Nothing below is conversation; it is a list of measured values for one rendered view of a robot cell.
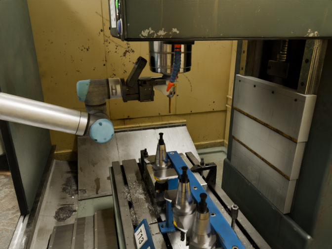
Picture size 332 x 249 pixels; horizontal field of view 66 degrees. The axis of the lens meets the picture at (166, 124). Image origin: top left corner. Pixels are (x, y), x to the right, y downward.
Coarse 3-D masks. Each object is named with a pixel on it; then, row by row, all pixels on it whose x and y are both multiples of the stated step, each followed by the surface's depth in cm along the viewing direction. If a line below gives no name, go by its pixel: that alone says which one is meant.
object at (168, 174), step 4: (172, 168) 82; (156, 172) 79; (160, 172) 79; (164, 172) 79; (168, 172) 79; (172, 172) 79; (176, 172) 79; (156, 176) 77; (160, 176) 77; (164, 176) 77; (168, 176) 77; (172, 176) 77; (176, 176) 77
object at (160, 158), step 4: (164, 144) 81; (160, 148) 80; (164, 148) 81; (156, 152) 82; (160, 152) 81; (164, 152) 81; (156, 156) 82; (160, 156) 81; (164, 156) 81; (156, 160) 82; (160, 160) 81; (164, 160) 81; (156, 164) 82; (160, 164) 81; (164, 164) 82
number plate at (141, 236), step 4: (140, 228) 94; (144, 228) 93; (136, 232) 95; (140, 232) 93; (144, 232) 91; (136, 236) 93; (140, 236) 92; (144, 236) 90; (136, 240) 92; (140, 240) 90; (144, 240) 89; (140, 244) 89
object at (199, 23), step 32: (128, 0) 56; (160, 0) 57; (192, 0) 59; (224, 0) 61; (256, 0) 63; (288, 0) 66; (320, 0) 68; (128, 32) 58; (160, 32) 60; (192, 32) 62; (224, 32) 64; (256, 32) 66; (288, 32) 69; (320, 32) 71
